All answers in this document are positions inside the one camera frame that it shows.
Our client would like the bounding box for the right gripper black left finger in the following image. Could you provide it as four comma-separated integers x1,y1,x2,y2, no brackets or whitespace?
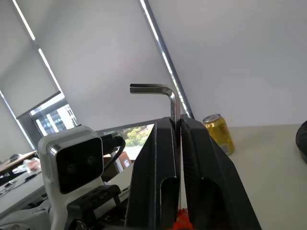
124,116,181,230

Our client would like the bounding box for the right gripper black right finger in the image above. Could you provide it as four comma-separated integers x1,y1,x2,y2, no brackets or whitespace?
180,116,262,230

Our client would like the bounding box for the silver L-shaped hex key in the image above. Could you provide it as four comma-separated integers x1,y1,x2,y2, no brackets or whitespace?
130,83,182,127

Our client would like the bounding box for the red hex key holder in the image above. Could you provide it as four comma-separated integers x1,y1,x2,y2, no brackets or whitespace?
176,207,193,230

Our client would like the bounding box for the brown cardboard box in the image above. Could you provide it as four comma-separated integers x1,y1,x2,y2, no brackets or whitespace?
114,151,132,173

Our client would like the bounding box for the yellow drink can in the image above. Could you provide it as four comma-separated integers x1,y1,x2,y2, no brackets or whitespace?
202,113,236,156

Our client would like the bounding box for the white background desk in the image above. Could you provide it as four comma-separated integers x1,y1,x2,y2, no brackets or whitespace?
0,169,47,218

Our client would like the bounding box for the brown wooden desk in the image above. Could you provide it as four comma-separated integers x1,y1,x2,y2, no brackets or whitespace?
0,150,38,179

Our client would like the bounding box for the dark round object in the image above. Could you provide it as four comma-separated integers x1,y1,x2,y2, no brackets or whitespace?
294,120,307,165

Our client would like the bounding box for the white roller blind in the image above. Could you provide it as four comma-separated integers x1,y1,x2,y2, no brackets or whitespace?
14,0,179,132
0,0,62,118

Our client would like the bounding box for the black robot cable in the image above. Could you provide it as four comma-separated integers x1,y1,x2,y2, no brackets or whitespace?
101,135,127,173

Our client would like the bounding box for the white robot camera head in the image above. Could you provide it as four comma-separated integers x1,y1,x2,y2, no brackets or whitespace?
37,125,106,230

